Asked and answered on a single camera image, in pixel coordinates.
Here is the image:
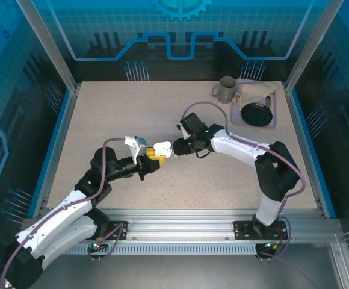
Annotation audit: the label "white earbud charging case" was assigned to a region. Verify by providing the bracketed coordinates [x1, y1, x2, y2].
[153, 141, 173, 158]

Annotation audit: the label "purple tray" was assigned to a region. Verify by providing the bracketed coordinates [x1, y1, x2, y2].
[230, 78, 278, 129]

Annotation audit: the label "grey mug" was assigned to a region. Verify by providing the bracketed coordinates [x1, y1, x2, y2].
[212, 76, 238, 104]

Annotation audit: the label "black round plate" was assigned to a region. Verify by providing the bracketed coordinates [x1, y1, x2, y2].
[241, 102, 274, 128]

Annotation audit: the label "beige cloth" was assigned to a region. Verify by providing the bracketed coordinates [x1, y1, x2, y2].
[233, 79, 279, 106]

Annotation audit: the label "small lit connector board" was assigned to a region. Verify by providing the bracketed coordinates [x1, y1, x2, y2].
[261, 240, 284, 251]
[90, 238, 108, 253]

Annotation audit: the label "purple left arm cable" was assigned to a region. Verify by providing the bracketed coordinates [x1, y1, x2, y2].
[0, 137, 133, 289]

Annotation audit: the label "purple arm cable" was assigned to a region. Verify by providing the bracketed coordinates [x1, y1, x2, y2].
[182, 101, 307, 217]
[0, 137, 133, 289]

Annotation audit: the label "aluminium side frame rail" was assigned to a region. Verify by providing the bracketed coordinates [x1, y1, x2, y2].
[282, 82, 338, 219]
[29, 84, 81, 219]

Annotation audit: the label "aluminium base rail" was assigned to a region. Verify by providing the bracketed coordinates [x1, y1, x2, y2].
[22, 207, 344, 256]

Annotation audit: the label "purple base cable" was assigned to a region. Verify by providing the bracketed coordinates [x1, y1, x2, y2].
[256, 217, 293, 262]
[87, 219, 126, 262]

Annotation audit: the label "slotted grey cable duct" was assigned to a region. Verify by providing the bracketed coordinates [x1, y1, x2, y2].
[63, 243, 261, 256]

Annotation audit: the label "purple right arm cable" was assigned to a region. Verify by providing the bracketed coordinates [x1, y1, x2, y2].
[182, 101, 307, 217]

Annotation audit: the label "aluminium frame post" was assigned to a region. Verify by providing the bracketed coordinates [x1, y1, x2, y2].
[15, 0, 81, 91]
[284, 0, 345, 91]

